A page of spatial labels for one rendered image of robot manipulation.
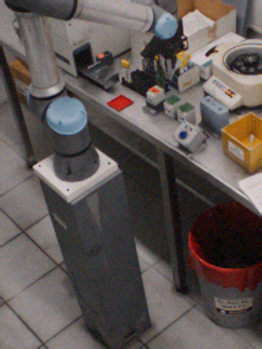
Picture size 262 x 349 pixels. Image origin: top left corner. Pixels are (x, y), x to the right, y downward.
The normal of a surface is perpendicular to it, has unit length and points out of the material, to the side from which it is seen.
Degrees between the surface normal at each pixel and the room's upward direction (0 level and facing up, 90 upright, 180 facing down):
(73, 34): 90
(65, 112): 7
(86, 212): 90
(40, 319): 0
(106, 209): 90
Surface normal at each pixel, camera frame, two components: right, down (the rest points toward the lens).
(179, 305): -0.11, -0.71
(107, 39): 0.65, 0.47
